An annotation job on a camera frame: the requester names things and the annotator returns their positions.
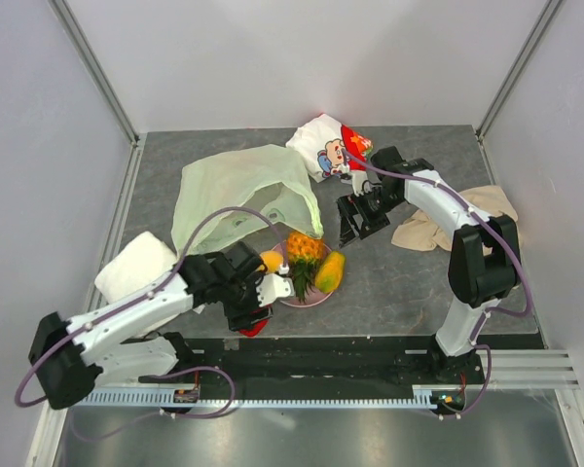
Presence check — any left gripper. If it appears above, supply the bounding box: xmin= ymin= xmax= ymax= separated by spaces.
xmin=221 ymin=269 xmax=274 ymax=332

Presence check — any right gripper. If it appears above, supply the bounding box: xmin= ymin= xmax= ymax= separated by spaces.
xmin=336 ymin=187 xmax=403 ymax=248

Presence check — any fake red bell pepper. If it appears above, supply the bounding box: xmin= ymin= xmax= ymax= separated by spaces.
xmin=238 ymin=320 xmax=268 ymax=338

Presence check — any fake yellow pear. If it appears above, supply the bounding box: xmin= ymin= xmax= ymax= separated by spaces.
xmin=260 ymin=250 xmax=284 ymax=273

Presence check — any fake pineapple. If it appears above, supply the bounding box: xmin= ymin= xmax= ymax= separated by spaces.
xmin=286 ymin=231 xmax=325 ymax=303

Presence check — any fake mango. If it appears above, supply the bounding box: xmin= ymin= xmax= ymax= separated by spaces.
xmin=314 ymin=251 xmax=346 ymax=294

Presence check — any green avocado print plastic bag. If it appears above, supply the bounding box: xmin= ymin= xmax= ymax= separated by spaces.
xmin=171 ymin=144 xmax=324 ymax=251

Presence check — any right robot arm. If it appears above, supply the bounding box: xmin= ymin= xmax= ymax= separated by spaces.
xmin=337 ymin=146 xmax=522 ymax=383

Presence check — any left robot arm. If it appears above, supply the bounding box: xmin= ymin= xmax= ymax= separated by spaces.
xmin=15 ymin=241 xmax=291 ymax=410

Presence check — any white red cartoon bag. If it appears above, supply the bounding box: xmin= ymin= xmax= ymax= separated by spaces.
xmin=285 ymin=114 xmax=373 ymax=183

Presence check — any beige crumpled cloth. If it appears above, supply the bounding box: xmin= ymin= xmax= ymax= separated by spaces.
xmin=391 ymin=185 xmax=525 ymax=253

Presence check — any pink plate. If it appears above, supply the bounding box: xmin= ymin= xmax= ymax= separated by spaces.
xmin=272 ymin=240 xmax=335 ymax=307

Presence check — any white folded towel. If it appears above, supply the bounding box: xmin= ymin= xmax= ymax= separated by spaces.
xmin=94 ymin=232 xmax=177 ymax=304

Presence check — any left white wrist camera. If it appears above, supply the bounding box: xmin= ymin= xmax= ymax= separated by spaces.
xmin=256 ymin=266 xmax=295 ymax=307

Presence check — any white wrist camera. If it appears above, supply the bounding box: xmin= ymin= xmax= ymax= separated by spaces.
xmin=256 ymin=266 xmax=295 ymax=307
xmin=339 ymin=165 xmax=368 ymax=197

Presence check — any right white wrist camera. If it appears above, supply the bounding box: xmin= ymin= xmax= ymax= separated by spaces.
xmin=339 ymin=165 xmax=368 ymax=197

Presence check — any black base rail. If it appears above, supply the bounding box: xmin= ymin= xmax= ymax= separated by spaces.
xmin=166 ymin=333 xmax=485 ymax=386

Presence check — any slotted cable duct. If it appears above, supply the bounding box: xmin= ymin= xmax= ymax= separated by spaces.
xmin=76 ymin=386 xmax=437 ymax=410

